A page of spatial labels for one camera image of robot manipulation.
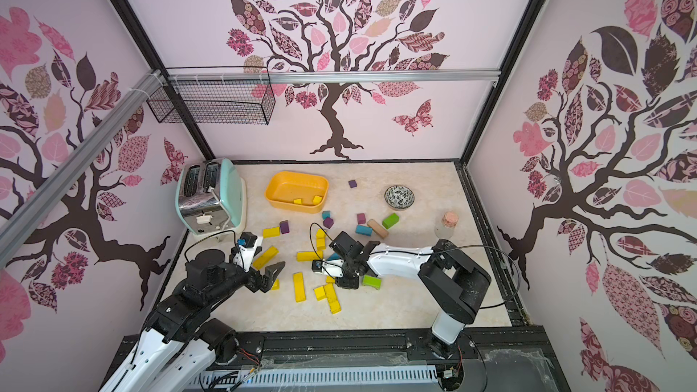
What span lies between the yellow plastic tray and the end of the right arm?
0.30 metres

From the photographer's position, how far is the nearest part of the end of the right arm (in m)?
0.66

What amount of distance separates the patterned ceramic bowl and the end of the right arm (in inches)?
14.3

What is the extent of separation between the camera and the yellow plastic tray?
3.45 feet

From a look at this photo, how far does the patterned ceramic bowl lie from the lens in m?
1.06
